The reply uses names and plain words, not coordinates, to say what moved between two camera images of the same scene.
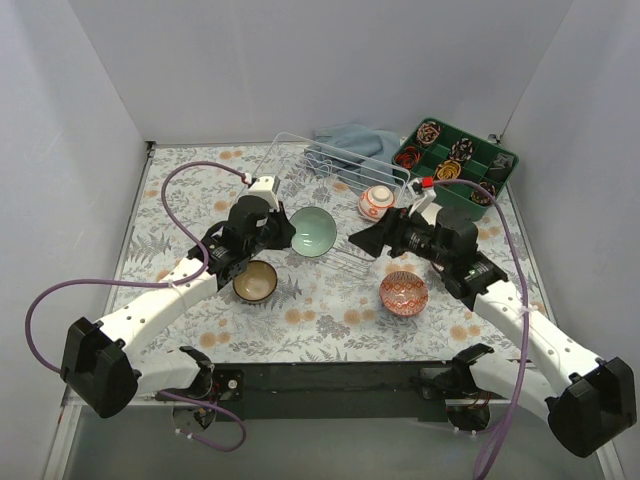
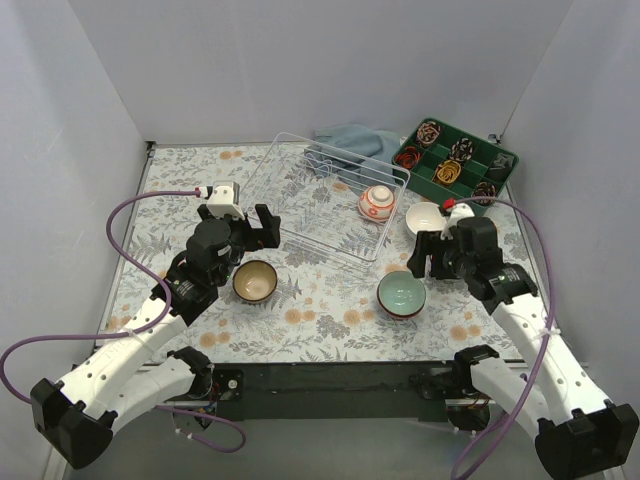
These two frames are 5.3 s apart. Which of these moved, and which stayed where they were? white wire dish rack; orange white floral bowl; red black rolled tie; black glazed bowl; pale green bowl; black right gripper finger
Moved: black right gripper finger; pale green bowl
Stayed: black glazed bowl; orange white floral bowl; red black rolled tie; white wire dish rack
